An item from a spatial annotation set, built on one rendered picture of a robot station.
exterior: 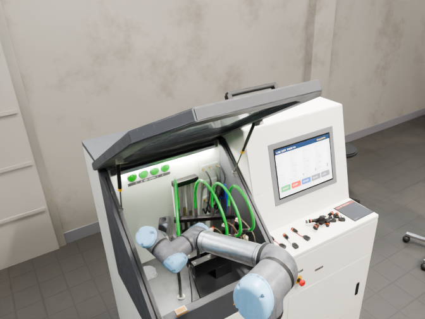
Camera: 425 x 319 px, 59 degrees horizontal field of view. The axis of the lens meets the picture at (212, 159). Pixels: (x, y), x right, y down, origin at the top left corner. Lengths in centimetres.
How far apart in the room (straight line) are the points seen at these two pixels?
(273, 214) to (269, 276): 107
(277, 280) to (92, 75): 266
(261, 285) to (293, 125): 122
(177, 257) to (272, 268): 37
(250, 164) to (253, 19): 236
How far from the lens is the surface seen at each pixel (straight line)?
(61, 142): 350
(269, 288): 107
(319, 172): 229
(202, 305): 182
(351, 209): 241
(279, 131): 206
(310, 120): 219
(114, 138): 210
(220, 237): 133
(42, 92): 336
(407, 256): 378
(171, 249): 135
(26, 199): 361
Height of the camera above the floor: 230
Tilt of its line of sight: 27 degrees down
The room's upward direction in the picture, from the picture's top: 3 degrees counter-clockwise
